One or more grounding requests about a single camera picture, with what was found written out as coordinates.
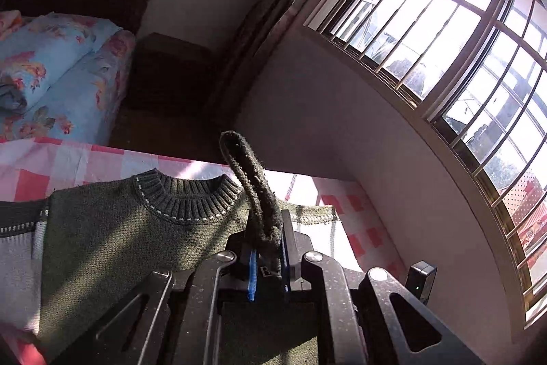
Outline green and white knit sweater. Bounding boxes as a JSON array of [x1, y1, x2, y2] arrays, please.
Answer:
[[0, 130, 341, 365]]

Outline dark wooden nightstand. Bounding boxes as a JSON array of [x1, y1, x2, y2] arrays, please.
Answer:
[[108, 32, 224, 163]]

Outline pink checkered bed sheet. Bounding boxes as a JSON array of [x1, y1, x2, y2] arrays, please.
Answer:
[[0, 135, 407, 365]]

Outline blue floral pillow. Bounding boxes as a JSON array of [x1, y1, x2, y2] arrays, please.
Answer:
[[1, 10, 136, 144]]

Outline barred window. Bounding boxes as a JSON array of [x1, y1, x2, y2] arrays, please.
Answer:
[[304, 0, 546, 328]]

